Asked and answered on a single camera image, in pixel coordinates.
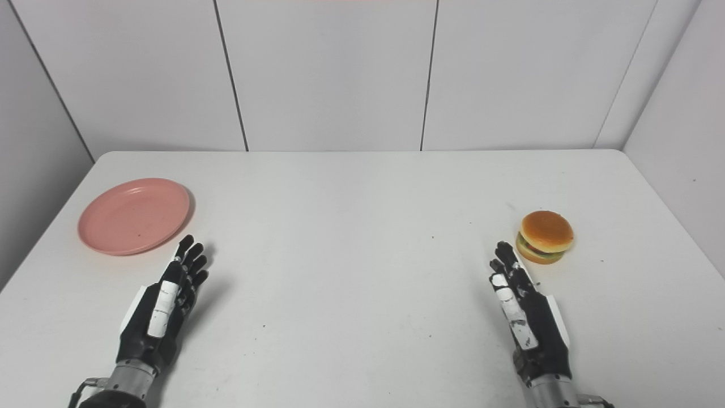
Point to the toy hamburger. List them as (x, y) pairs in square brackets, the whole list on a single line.
[(546, 232)]

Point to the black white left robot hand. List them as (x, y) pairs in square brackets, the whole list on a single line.
[(141, 334)]

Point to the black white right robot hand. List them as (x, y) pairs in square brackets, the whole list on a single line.
[(544, 340)]

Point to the pink round plate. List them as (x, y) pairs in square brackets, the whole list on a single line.
[(133, 216)]

